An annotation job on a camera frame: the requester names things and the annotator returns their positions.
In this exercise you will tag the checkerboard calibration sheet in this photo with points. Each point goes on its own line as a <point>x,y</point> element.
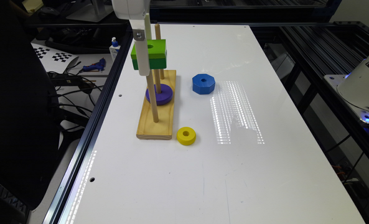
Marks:
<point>53,60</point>

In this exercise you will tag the front wooden peg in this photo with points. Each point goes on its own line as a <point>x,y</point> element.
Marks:
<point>152,97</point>

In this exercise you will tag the rear wooden peg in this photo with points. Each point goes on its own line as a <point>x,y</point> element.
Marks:
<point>158,37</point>

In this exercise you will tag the green square block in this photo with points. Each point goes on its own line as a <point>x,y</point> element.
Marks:
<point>157,54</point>

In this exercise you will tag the white lotion bottle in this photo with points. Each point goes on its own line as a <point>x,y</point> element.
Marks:
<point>114,48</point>

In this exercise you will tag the monitor stand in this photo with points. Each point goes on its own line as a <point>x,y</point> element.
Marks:
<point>94,12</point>

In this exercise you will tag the blue octagon block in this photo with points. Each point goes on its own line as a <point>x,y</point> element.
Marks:
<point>203,84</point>

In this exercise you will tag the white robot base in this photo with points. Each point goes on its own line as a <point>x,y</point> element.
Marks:
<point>353,88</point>

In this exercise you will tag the blue glue gun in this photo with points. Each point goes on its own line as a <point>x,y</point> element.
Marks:
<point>99,66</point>

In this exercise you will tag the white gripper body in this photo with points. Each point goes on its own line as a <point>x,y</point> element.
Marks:
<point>130,9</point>

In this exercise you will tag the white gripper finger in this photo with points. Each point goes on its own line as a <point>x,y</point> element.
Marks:
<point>147,23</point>
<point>140,43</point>

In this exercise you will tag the middle wooden peg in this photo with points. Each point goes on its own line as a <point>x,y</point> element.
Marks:
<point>157,81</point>

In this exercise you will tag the wooden peg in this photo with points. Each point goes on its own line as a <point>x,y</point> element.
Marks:
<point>157,81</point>
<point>152,97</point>
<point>158,37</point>

